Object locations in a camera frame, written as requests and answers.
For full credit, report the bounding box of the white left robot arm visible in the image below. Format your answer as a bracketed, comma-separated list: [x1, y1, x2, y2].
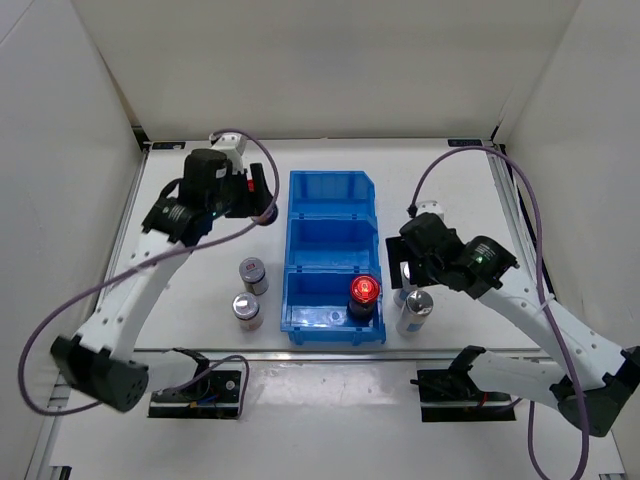
[50, 148, 279, 412]

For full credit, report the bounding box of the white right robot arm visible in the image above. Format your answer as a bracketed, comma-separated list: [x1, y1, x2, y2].
[385, 213, 639, 437]

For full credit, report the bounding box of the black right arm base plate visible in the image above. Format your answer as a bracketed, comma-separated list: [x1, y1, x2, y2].
[410, 369, 517, 423]

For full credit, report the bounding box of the red-capped sauce jar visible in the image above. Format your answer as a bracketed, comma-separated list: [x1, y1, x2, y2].
[347, 275, 380, 321]
[247, 179, 279, 226]

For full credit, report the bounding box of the blue three-compartment plastic bin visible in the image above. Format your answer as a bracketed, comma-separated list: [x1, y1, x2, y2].
[280, 170, 386, 346]

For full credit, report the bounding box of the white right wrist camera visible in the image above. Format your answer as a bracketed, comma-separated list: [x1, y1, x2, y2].
[416, 200, 444, 220]

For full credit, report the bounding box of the white bead jar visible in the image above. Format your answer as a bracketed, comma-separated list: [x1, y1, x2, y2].
[393, 262, 416, 308]
[396, 290, 434, 337]

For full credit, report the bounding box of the dark spice jar labelled lid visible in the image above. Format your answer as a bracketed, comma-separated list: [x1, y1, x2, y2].
[239, 257, 269, 296]

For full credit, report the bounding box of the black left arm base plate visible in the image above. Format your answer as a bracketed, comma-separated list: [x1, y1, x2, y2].
[147, 348, 250, 420]

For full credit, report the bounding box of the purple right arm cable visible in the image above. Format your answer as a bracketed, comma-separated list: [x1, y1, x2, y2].
[408, 146, 589, 480]

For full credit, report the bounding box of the dark spice jar silver lid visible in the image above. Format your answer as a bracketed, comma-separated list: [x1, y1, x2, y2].
[232, 292, 263, 331]

